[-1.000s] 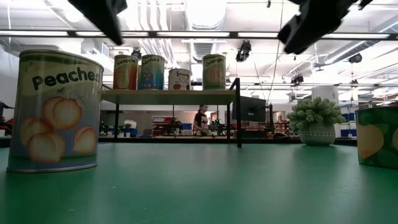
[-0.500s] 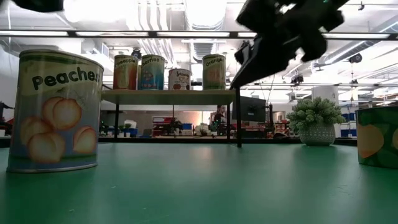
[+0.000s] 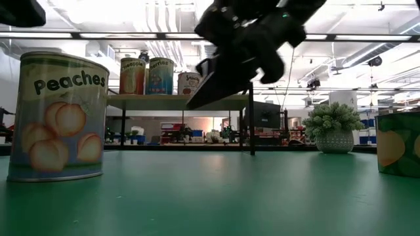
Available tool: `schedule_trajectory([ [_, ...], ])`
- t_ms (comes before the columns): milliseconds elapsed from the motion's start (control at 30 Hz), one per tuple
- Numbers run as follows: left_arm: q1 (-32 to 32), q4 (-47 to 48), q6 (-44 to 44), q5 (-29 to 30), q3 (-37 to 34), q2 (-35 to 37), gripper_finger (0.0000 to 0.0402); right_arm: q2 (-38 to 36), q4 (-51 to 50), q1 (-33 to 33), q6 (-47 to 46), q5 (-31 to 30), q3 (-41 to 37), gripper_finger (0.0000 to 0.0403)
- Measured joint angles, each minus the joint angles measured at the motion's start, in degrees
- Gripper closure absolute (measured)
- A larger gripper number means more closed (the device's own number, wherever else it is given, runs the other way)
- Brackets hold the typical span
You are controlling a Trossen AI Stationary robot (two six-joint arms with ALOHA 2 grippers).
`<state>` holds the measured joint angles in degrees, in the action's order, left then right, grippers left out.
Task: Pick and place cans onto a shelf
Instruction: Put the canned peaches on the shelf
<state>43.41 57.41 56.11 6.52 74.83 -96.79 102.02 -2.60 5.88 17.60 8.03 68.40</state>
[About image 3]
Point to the black computer monitor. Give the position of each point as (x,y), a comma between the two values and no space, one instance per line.
(267,114)

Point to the cherries can blue label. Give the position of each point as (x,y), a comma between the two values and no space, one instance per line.
(160,78)

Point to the artificial plant in white pot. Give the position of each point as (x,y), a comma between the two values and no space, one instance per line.
(328,118)

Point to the white round pillar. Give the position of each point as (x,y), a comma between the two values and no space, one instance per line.
(343,98)

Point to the black suspended camera unit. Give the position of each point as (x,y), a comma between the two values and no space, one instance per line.
(375,61)
(313,83)
(144,56)

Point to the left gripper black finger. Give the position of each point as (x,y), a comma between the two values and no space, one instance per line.
(19,13)

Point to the person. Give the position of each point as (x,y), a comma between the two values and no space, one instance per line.
(2,114)

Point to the pineapple can orange label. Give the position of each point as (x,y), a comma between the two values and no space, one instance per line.
(131,78)

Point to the small white saucy can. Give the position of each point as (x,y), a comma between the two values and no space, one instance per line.
(187,83)

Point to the dark green fruit print can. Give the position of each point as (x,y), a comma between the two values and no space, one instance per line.
(400,147)

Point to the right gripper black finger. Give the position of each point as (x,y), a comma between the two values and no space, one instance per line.
(226,82)
(272,69)

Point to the large peaches can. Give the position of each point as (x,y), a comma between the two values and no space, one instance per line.
(59,121)

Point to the black frame beam with lights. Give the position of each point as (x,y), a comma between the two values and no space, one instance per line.
(75,35)

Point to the wooden shelf black metal frame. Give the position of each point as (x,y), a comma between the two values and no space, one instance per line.
(147,102)

